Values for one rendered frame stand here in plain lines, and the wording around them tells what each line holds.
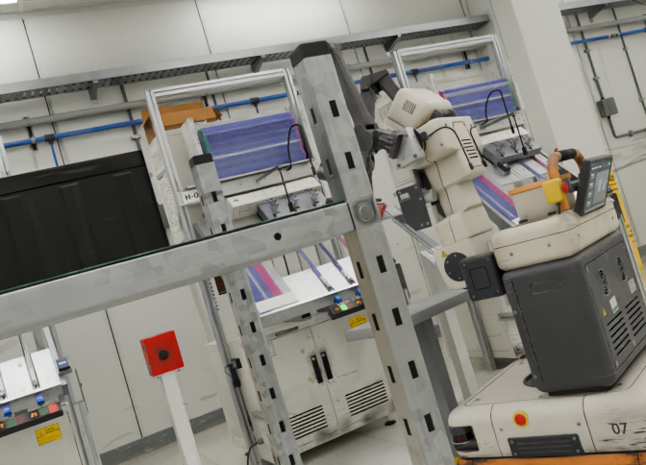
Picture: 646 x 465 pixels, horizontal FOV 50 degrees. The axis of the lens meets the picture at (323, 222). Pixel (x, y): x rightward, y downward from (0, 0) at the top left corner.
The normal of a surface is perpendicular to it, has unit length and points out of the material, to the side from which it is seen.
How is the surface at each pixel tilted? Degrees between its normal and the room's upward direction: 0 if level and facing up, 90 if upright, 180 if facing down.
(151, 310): 90
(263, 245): 90
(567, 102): 90
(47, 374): 47
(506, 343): 90
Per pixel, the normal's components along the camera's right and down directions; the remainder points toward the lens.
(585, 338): -0.60, 0.14
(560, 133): 0.40, -0.16
